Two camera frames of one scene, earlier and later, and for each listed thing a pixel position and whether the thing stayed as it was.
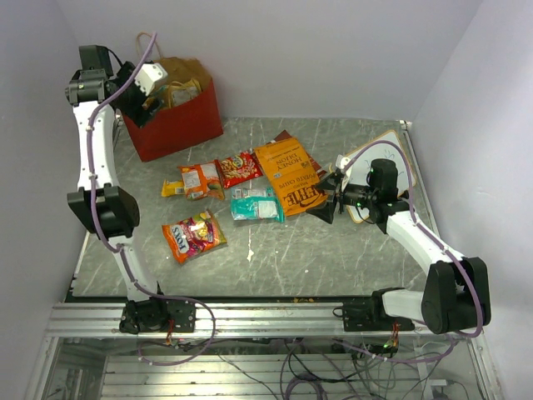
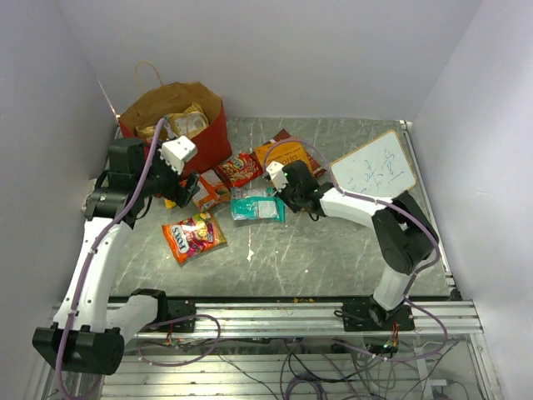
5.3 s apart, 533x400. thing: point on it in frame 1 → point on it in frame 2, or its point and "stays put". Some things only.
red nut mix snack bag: (237, 169) stays put
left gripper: (140, 112) → (178, 193)
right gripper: (325, 211) → (282, 195)
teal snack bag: (249, 203) stays put
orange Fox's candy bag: (195, 236) stays put
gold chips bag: (179, 92) → (191, 122)
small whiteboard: (387, 152) stays put
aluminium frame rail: (222, 321) stays put
